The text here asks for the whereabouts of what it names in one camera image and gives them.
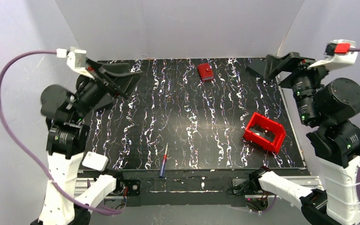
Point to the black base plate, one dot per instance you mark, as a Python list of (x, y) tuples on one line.
[(246, 187), (127, 188)]

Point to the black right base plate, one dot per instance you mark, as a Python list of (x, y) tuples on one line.
[(246, 187)]

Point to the blue red screwdriver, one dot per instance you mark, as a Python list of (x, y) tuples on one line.
[(162, 168)]

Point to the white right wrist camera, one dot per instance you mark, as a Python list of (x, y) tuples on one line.
[(337, 55)]

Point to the red leather card holder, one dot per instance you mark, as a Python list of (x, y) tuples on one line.
[(205, 72)]

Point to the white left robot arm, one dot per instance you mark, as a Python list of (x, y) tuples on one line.
[(66, 141)]

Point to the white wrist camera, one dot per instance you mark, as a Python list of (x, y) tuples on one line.
[(337, 55), (76, 60)]

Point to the aluminium front rail frame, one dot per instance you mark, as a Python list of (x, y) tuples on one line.
[(185, 187)]

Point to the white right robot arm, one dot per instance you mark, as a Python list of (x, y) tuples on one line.
[(336, 141)]

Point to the red plastic bin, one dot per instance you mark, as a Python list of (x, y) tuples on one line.
[(265, 132)]

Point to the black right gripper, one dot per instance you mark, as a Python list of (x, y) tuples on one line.
[(290, 66)]

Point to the white card near left base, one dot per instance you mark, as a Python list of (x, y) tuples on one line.
[(95, 161)]

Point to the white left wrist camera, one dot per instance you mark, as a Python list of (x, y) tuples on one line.
[(76, 60)]

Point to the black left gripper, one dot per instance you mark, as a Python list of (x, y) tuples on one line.
[(104, 82)]

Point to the black block far right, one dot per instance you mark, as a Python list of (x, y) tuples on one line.
[(258, 69)]

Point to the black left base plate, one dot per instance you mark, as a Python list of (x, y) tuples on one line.
[(127, 188)]

